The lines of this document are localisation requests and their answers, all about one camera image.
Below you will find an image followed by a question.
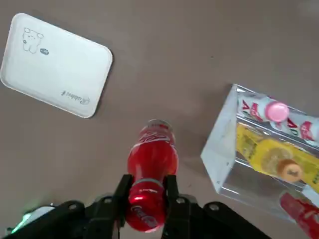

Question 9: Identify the white bottle with pink cap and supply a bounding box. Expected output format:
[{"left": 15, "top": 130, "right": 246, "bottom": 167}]
[{"left": 236, "top": 96, "right": 319, "bottom": 142}]

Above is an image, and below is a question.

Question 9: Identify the white tray with bear print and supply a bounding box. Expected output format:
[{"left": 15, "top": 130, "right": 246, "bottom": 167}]
[{"left": 0, "top": 12, "right": 113, "bottom": 119}]

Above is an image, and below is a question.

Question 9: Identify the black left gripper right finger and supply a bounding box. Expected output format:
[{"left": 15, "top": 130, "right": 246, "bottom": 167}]
[{"left": 161, "top": 175, "right": 273, "bottom": 239}]

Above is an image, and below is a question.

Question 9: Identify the clear acrylic shelf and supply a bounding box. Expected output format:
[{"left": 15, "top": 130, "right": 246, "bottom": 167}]
[{"left": 200, "top": 83, "right": 319, "bottom": 225}]

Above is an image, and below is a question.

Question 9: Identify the red Coca-Cola bottle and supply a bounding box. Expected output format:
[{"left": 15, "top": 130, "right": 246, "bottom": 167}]
[
  {"left": 279, "top": 191, "right": 319, "bottom": 239},
  {"left": 124, "top": 119, "right": 179, "bottom": 234}
]

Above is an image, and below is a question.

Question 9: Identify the yellow pear drink bottle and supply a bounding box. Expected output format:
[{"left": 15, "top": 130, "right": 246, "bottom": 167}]
[{"left": 235, "top": 123, "right": 319, "bottom": 195}]

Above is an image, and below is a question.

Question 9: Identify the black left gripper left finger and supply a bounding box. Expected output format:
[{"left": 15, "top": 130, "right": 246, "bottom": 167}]
[{"left": 4, "top": 174, "right": 133, "bottom": 239}]

